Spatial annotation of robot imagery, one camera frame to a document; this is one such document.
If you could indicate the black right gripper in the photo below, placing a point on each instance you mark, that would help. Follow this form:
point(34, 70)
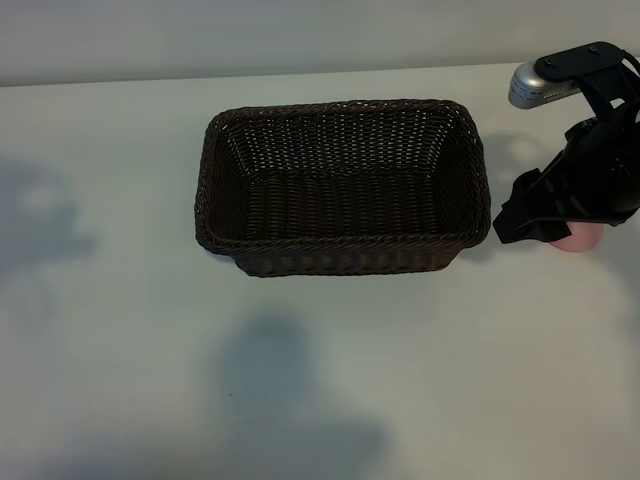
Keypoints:
point(595, 175)

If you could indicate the pink peach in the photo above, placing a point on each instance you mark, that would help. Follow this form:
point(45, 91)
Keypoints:
point(580, 240)

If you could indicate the dark brown wicker basket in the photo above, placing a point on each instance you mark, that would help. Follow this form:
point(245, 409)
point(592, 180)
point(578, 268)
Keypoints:
point(325, 200)

